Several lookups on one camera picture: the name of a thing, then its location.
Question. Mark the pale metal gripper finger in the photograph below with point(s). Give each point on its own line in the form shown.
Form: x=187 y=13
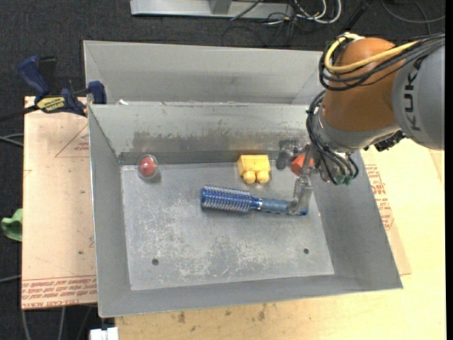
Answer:
x=306 y=198
x=296 y=193

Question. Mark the blue hairbrush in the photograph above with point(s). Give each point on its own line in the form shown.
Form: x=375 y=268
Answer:
x=226 y=199

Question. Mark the grey and orange tool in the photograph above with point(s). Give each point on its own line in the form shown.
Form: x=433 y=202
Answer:
x=286 y=154

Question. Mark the yellow toy block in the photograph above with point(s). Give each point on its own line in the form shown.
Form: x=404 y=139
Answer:
x=252 y=166

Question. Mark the grey metal bin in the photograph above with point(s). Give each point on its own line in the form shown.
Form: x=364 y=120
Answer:
x=212 y=246

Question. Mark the red ball in clear dome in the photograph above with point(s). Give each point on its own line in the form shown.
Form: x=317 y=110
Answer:
x=147 y=166

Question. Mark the brown cardboard board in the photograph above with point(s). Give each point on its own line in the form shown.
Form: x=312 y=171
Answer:
x=53 y=197

